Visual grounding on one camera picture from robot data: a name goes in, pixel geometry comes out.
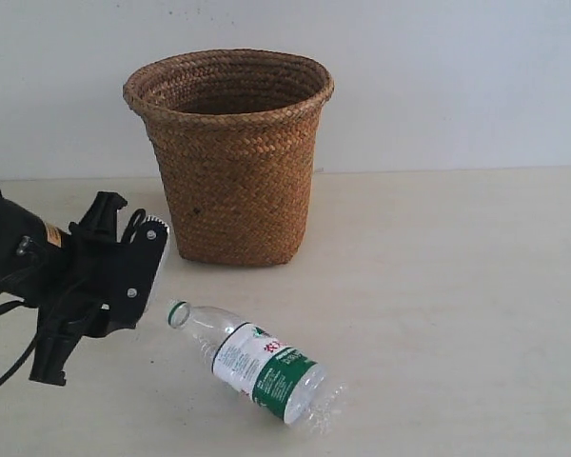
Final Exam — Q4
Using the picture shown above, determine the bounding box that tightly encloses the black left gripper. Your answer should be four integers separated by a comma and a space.
29, 191, 138, 386

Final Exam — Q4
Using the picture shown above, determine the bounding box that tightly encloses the clear plastic water bottle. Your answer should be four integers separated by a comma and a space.
167, 300, 346, 433

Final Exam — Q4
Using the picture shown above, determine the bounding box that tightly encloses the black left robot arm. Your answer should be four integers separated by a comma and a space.
0, 189, 132, 387

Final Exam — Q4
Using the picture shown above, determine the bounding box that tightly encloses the brown woven basket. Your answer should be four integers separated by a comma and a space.
122, 49, 335, 267

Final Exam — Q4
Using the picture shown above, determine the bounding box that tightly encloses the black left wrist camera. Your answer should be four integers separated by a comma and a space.
108, 209, 170, 330

